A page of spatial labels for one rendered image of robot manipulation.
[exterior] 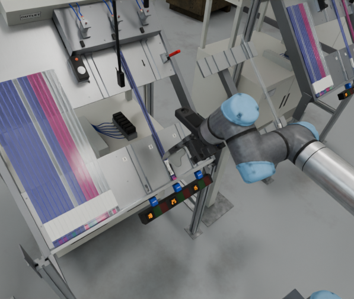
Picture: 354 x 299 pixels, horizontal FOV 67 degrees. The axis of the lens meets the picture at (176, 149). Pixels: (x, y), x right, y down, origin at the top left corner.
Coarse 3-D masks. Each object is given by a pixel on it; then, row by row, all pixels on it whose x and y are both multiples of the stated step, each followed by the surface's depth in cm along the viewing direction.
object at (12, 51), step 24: (0, 24) 79; (24, 24) 82; (48, 24) 85; (0, 48) 79; (24, 48) 82; (48, 48) 85; (120, 48) 96; (144, 48) 101; (0, 72) 78; (24, 72) 81; (96, 72) 92; (144, 72) 100; (168, 72) 105; (72, 96) 87; (96, 96) 91
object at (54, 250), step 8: (208, 160) 109; (192, 168) 106; (184, 176) 103; (168, 184) 99; (152, 192) 96; (136, 200) 95; (144, 200) 94; (128, 208) 91; (112, 216) 88; (96, 224) 86; (88, 232) 85; (72, 240) 82; (56, 248) 80
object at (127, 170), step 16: (176, 128) 105; (144, 144) 98; (112, 160) 92; (128, 160) 95; (144, 160) 98; (160, 160) 101; (112, 176) 92; (128, 176) 94; (144, 176) 97; (160, 176) 100; (176, 176) 103; (128, 192) 94; (144, 192) 97; (32, 208) 80; (48, 240) 81
